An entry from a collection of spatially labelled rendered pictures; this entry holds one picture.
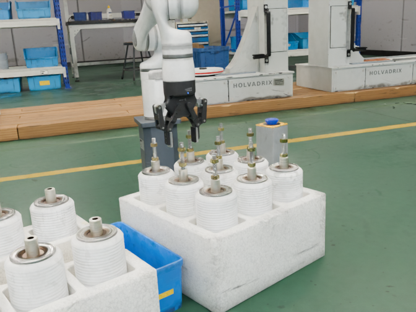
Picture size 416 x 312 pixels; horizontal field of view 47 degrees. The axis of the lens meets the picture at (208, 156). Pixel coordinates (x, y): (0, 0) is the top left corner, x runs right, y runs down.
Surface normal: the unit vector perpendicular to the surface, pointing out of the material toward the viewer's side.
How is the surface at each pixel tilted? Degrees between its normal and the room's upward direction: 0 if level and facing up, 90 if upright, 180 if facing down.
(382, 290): 0
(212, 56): 92
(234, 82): 90
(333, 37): 90
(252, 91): 90
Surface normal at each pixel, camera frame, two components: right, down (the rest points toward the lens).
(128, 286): 0.61, 0.18
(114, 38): 0.32, 0.23
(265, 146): -0.76, 0.21
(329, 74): -0.95, 0.13
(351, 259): -0.05, -0.96
